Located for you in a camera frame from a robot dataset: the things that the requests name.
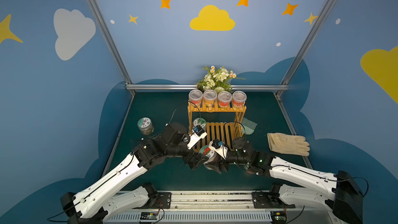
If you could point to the small circuit board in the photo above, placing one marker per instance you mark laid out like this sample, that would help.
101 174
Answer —
148 216
279 217

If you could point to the aluminium mounting rail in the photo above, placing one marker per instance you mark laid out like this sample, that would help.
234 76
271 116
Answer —
223 207

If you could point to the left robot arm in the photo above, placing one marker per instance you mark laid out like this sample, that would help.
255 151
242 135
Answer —
101 201

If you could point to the jar with floral lid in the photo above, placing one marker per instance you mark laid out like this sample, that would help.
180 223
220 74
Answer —
145 126

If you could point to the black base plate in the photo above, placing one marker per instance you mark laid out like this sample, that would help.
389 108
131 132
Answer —
159 200
266 200

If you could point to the clear seed cup red base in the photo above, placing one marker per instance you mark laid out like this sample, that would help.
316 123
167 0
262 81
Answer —
195 97

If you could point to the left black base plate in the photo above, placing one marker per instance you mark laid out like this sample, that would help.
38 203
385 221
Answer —
159 200

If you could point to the right small circuit board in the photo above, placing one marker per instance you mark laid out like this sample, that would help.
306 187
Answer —
279 217

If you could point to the clear seed cup orange base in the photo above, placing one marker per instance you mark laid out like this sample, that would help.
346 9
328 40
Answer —
210 97

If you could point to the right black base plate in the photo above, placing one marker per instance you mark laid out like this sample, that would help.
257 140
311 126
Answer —
266 200

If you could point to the left small circuit board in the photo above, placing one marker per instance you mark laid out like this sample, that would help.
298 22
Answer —
148 216

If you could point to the beige work glove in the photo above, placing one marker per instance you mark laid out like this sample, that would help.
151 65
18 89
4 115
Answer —
288 144

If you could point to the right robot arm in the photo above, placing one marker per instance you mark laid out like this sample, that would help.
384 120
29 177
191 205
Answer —
337 193

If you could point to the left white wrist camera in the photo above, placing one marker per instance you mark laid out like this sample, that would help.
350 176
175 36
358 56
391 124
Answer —
198 133

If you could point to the potted white flower bouquet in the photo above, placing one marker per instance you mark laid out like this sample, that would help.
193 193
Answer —
217 79

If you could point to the jar with green tree lid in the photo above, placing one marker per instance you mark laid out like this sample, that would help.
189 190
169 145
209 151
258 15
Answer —
200 122

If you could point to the wooden slatted shelf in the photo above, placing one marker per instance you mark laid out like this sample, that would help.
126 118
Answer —
224 124

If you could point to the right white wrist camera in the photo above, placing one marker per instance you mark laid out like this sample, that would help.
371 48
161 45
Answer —
219 147

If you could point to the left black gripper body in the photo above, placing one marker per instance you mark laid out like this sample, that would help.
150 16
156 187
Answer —
193 160

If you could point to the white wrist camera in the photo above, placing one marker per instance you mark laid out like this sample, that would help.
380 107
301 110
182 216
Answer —
219 147
198 133

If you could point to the jar with strawberry lid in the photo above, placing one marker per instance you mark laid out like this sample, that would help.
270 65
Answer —
210 154

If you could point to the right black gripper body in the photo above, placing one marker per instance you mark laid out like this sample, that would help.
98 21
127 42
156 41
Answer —
220 164

